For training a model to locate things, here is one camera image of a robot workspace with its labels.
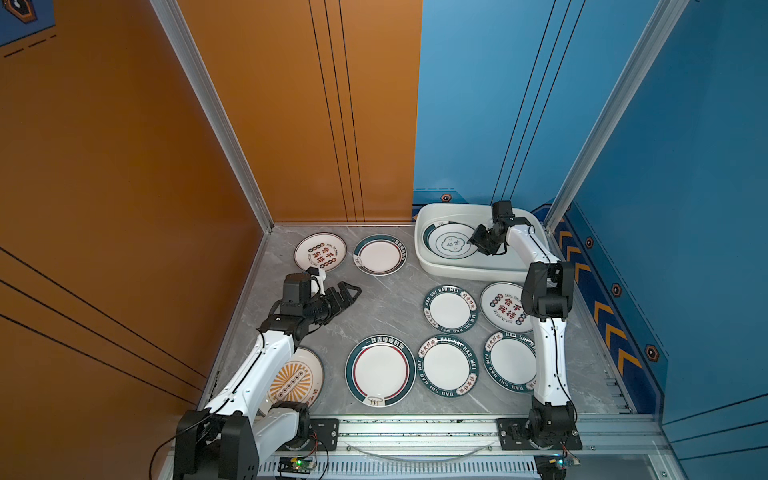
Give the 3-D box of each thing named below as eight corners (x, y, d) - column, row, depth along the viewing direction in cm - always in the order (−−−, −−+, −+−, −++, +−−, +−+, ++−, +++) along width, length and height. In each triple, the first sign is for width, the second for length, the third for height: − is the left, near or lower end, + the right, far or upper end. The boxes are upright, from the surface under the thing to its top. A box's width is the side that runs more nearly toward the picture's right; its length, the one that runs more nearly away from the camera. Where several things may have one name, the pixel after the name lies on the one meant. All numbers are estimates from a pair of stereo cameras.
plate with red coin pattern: (291, 271, 109) (289, 267, 107) (300, 235, 120) (299, 231, 118) (344, 271, 109) (343, 267, 107) (349, 235, 120) (348, 231, 118)
